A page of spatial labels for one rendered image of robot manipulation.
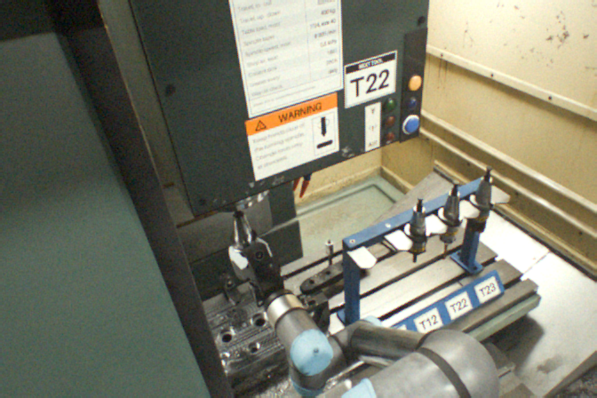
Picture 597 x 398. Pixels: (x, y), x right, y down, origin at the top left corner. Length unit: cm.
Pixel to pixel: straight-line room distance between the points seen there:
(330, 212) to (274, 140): 155
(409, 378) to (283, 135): 38
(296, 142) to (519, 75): 102
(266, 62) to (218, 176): 18
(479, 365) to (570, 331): 103
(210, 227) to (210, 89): 99
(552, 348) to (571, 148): 61
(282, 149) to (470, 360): 40
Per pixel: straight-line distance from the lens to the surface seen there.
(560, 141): 159
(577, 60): 149
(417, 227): 115
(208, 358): 17
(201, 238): 159
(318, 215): 222
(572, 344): 164
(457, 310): 140
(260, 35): 64
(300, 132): 72
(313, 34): 67
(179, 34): 60
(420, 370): 61
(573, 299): 169
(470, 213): 126
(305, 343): 87
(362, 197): 232
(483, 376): 63
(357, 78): 74
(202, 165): 68
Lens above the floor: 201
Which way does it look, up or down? 38 degrees down
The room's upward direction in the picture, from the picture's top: 6 degrees counter-clockwise
